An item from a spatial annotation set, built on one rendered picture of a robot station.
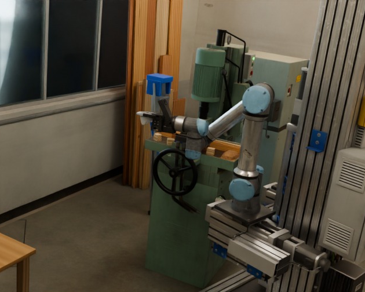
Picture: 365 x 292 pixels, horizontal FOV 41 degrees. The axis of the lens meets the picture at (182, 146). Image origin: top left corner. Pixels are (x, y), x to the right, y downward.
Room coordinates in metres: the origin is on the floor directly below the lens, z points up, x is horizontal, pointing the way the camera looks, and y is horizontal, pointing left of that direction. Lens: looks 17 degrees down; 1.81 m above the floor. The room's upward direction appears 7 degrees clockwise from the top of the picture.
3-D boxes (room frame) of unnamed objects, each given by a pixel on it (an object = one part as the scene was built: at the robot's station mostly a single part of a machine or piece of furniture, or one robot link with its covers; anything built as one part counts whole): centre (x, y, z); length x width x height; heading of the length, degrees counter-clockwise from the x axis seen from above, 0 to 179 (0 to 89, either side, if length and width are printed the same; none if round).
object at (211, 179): (3.08, -0.15, 0.76); 0.57 x 0.45 x 0.09; 157
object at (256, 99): (2.12, -0.31, 1.19); 0.15 x 0.12 x 0.55; 162
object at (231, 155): (2.79, -0.29, 0.92); 0.14 x 0.09 x 0.04; 157
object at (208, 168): (2.91, -0.08, 0.82); 0.40 x 0.21 x 0.04; 67
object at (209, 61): (2.97, -0.11, 1.35); 0.18 x 0.18 x 0.31
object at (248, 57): (3.21, -0.36, 1.40); 0.10 x 0.06 x 0.16; 157
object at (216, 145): (2.96, -0.13, 0.92); 0.67 x 0.02 x 0.04; 67
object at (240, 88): (3.11, -0.33, 1.23); 0.09 x 0.08 x 0.15; 157
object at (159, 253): (3.08, -0.15, 0.36); 0.58 x 0.45 x 0.71; 157
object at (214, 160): (2.87, -0.06, 0.87); 0.61 x 0.30 x 0.06; 67
